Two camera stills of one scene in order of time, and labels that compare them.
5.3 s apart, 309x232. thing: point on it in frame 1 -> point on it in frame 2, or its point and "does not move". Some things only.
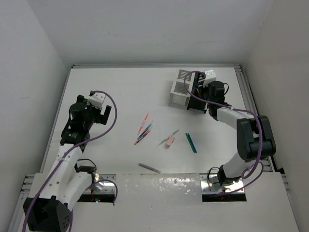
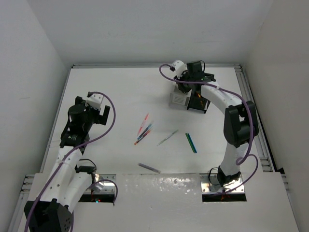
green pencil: [188, 138] does not move
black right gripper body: [205, 93] -> [185, 76]
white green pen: [168, 137] does not move
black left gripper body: [93, 115] does not move
